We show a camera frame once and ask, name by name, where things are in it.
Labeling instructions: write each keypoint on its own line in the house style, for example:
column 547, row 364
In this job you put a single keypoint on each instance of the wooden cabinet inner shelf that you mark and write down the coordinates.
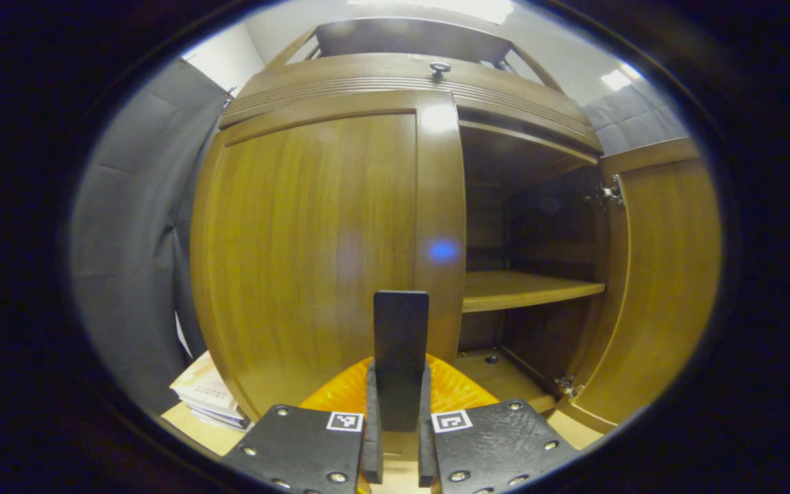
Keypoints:
column 518, row 288

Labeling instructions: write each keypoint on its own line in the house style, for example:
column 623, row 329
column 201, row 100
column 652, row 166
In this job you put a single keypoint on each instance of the wooden double-door shoe cabinet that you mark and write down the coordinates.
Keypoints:
column 402, row 41

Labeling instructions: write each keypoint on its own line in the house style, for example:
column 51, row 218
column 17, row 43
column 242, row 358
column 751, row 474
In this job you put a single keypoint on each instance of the metal door hinge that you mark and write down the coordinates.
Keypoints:
column 568, row 386
column 609, row 193

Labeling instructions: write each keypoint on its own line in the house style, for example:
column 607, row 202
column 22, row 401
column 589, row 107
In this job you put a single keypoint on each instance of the small ceiling light panel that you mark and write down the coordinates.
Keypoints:
column 620, row 77

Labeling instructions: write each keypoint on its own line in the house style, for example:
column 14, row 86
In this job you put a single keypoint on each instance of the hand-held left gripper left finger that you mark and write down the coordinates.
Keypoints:
column 371, row 446

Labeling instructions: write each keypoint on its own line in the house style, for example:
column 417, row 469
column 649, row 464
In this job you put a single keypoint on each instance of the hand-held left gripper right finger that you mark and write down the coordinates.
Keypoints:
column 426, row 453

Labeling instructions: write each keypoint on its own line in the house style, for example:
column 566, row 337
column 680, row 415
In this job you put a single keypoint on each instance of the grey thin book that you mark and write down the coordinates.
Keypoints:
column 220, row 416

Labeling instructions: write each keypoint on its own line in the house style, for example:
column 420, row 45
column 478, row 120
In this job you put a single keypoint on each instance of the wooden cabinet door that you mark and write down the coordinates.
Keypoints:
column 669, row 274
column 313, row 240

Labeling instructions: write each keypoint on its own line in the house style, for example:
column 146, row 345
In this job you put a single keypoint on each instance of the wooden cabinet drawer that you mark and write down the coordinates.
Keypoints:
column 367, row 72

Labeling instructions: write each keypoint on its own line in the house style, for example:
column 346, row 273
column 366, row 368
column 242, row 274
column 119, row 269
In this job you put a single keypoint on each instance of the black round drawer knob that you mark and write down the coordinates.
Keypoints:
column 439, row 67

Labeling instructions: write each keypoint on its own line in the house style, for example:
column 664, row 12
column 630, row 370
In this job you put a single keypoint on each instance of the black backdrop cloth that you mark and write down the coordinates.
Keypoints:
column 127, row 240

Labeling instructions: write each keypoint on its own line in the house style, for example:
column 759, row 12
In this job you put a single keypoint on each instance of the beige cover book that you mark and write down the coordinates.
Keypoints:
column 206, row 391

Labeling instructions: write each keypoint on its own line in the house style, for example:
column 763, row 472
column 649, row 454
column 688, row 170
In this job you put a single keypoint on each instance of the white thin book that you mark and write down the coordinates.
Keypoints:
column 230, row 424

